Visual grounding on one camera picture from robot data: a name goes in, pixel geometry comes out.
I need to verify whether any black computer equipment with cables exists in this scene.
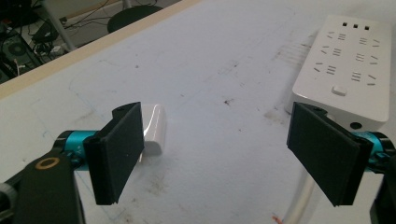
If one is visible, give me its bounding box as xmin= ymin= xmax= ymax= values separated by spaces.
xmin=0 ymin=0 xmax=68 ymax=84

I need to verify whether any grey metal table leg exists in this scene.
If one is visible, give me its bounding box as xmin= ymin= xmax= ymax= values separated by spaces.
xmin=41 ymin=0 xmax=78 ymax=53

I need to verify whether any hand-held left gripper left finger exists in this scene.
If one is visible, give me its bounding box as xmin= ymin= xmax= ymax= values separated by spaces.
xmin=83 ymin=101 xmax=146 ymax=206

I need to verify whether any black round stool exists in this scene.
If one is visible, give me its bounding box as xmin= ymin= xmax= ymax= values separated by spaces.
xmin=106 ymin=4 xmax=164 ymax=35

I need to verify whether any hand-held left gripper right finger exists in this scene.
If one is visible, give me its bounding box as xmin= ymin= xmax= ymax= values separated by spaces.
xmin=286 ymin=102 xmax=375 ymax=207

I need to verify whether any white power strip cable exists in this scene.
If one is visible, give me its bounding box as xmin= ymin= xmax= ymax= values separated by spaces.
xmin=281 ymin=174 xmax=316 ymax=224

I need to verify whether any white power strip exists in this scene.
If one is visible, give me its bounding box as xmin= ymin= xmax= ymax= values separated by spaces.
xmin=284 ymin=13 xmax=392 ymax=133

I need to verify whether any white charger plug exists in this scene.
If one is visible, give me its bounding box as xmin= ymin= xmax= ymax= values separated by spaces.
xmin=138 ymin=103 xmax=167 ymax=158

